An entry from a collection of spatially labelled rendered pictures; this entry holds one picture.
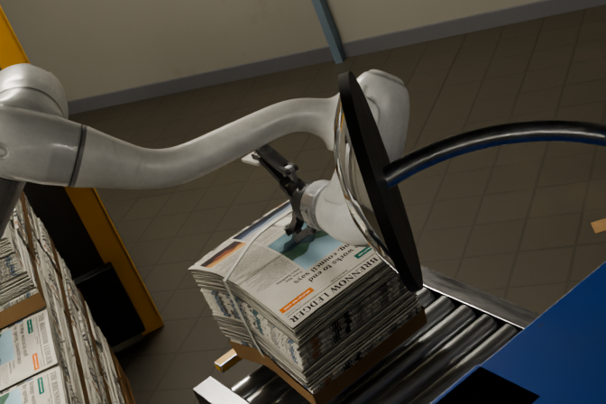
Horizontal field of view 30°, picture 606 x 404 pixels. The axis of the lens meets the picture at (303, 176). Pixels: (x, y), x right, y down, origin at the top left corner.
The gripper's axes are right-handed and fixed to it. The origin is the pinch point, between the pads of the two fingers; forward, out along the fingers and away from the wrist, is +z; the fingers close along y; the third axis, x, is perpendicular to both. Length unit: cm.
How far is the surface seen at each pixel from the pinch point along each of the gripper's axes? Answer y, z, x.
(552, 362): -24, -124, -35
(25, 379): 34, 63, -48
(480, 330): 42, -20, 22
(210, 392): 39.6, 17.2, -22.5
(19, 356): 33, 74, -45
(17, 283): 22, 88, -35
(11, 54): -14, 187, 14
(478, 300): 40, -14, 28
